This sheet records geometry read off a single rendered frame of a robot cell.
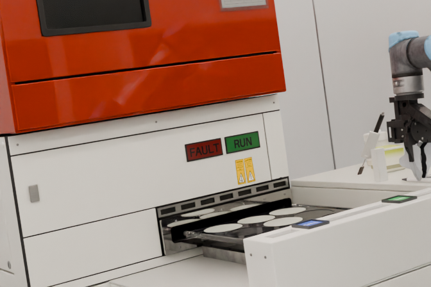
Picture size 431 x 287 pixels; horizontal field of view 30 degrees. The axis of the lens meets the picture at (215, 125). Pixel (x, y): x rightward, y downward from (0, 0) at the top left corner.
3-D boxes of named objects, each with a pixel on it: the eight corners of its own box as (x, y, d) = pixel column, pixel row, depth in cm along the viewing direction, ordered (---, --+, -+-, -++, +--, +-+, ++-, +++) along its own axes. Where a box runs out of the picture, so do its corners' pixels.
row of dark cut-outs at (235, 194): (157, 217, 211) (156, 208, 211) (287, 186, 235) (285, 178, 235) (158, 218, 211) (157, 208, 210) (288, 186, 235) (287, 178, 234)
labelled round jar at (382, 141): (362, 166, 243) (358, 134, 243) (378, 162, 247) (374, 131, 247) (379, 166, 237) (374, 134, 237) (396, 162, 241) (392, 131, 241)
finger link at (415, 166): (405, 180, 201) (403, 143, 201) (423, 180, 196) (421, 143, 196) (396, 181, 199) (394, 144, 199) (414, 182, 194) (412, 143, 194)
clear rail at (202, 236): (182, 236, 211) (181, 231, 211) (186, 235, 212) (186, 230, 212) (268, 250, 180) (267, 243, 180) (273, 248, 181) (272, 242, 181)
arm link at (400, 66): (403, 30, 192) (380, 34, 199) (407, 75, 192) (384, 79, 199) (428, 29, 195) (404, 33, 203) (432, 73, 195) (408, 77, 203)
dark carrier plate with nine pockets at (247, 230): (189, 233, 211) (189, 231, 211) (290, 207, 230) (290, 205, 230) (269, 245, 182) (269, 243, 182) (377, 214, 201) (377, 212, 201)
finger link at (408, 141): (417, 161, 197) (415, 125, 197) (422, 161, 196) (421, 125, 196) (403, 162, 195) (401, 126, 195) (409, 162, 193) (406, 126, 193)
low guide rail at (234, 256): (203, 256, 215) (201, 245, 215) (209, 255, 216) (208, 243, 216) (328, 280, 173) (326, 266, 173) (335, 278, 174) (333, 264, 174)
